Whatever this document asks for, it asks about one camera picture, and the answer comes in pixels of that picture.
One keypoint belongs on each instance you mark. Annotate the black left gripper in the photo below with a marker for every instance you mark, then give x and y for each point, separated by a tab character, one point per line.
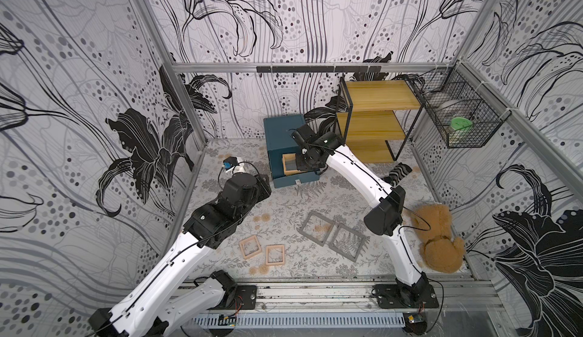
262	187

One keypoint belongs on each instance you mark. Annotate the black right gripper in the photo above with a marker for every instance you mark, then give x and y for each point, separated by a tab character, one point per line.
304	138

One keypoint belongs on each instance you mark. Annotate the yellow brooch box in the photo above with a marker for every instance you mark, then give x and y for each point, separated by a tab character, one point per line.
290	166

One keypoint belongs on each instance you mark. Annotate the teal top drawer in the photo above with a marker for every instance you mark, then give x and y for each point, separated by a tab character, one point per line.
281	181

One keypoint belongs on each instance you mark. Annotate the teal drawer cabinet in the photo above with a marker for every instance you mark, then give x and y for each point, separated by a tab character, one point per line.
278	131

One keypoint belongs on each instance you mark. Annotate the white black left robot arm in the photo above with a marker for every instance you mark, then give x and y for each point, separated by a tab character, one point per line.
151	309

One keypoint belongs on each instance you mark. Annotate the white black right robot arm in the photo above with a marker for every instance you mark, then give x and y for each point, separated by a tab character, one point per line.
386	201

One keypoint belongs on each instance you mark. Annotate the pink brooch box left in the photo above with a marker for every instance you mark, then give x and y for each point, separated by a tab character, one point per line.
250	247

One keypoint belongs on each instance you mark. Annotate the pink brooch box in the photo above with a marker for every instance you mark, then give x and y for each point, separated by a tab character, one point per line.
275	255
250	247

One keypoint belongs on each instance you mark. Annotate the pink brooch box right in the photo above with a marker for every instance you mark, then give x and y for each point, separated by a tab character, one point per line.
275	255

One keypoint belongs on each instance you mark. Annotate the grey brooch box left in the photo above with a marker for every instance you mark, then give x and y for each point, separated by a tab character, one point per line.
316	228

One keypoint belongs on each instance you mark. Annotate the grey brooch box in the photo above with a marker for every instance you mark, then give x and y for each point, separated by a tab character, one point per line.
347	242
316	228

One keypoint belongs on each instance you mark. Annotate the grey brooch box right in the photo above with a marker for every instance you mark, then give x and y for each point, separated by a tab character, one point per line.
347	242

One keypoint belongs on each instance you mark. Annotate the wooden metal shelf rack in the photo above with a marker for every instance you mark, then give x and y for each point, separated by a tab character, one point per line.
376	118

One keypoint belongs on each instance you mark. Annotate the black white striped sock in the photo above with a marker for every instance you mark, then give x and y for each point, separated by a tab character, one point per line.
399	172

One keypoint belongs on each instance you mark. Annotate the small circuit board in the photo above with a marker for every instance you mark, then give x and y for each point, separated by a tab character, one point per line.
227	321

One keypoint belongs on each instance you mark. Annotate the white bowl in basket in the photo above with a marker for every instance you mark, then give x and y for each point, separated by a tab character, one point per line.
449	105

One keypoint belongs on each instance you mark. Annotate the green lid in basket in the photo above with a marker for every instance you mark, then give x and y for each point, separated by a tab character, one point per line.
460	124

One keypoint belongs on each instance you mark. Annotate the brown teddy bear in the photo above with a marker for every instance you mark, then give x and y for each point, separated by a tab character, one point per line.
440	250

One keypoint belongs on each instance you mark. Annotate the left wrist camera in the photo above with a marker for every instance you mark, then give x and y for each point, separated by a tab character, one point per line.
233	165

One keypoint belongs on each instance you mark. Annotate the black bar on rail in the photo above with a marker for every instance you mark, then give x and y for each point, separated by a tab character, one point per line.
318	68

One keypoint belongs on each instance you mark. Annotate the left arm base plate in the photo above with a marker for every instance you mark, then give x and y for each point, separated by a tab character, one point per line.
242	298

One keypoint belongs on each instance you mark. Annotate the black wire basket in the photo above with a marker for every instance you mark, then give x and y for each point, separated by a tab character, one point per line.
455	83

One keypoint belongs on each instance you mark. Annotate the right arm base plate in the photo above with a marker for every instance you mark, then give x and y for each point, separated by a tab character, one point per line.
420	295

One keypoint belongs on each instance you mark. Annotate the grey slotted cable duct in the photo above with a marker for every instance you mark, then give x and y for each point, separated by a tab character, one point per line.
307	321

